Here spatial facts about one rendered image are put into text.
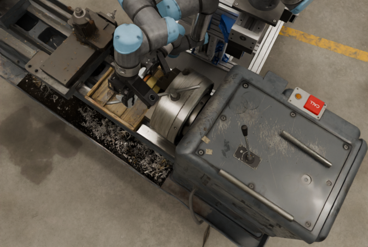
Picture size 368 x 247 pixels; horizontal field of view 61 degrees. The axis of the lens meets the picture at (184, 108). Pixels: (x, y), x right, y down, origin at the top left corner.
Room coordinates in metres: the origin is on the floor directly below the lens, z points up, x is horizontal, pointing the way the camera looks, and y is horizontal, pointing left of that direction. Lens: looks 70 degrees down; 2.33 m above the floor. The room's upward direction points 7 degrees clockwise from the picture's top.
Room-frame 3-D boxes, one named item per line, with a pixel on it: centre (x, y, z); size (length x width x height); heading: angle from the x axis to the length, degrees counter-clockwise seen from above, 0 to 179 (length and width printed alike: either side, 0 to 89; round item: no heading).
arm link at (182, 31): (0.82, 0.09, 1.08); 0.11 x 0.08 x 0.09; 153
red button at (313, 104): (0.48, -0.48, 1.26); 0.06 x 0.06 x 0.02; 63
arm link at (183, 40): (0.83, 0.08, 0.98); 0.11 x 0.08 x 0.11; 119
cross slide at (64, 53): (0.78, 0.55, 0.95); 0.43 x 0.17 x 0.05; 153
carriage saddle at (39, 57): (0.79, 0.60, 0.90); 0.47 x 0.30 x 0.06; 153
